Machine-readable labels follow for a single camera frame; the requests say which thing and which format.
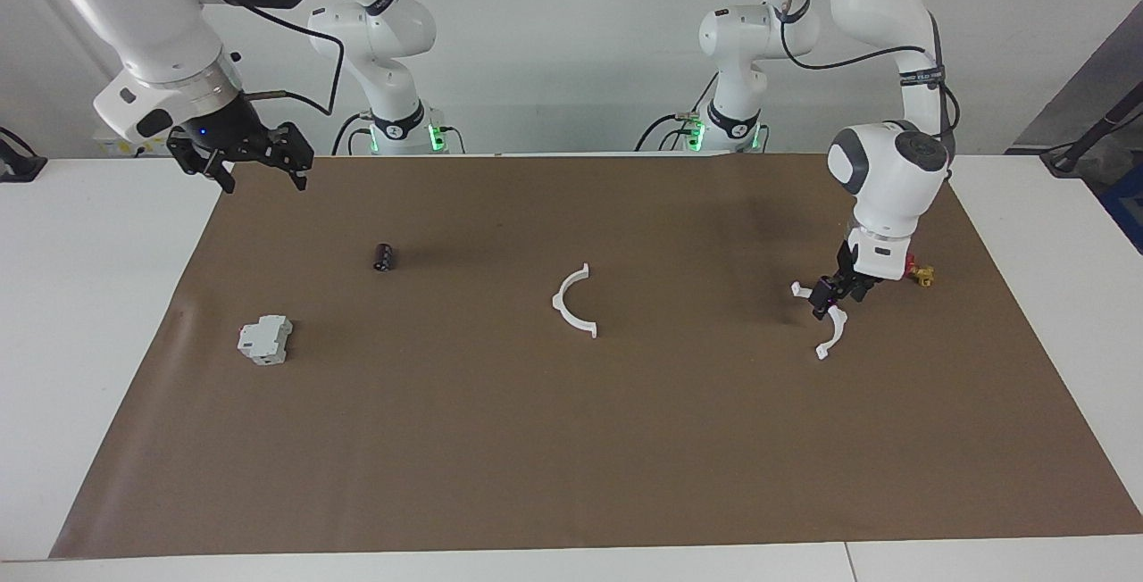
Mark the white half pipe clamp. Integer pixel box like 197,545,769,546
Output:
790,281,849,361
551,262,598,339

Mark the white power strip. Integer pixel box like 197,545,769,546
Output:
92,131,171,157

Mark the white circuit breaker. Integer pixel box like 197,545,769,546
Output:
237,314,294,366

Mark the black stand pole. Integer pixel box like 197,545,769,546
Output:
1040,78,1143,177

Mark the blue crate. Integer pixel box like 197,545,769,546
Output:
1098,167,1143,253

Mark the brown table mat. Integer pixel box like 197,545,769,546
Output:
49,154,1143,559

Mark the black base cable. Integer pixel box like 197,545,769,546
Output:
635,109,706,153
331,112,369,156

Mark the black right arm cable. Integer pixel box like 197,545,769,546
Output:
179,0,346,119

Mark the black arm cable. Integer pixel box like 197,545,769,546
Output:
179,0,346,119
777,0,961,141

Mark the black clamp mount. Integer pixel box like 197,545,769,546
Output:
0,127,47,183

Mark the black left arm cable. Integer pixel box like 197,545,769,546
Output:
777,0,961,141

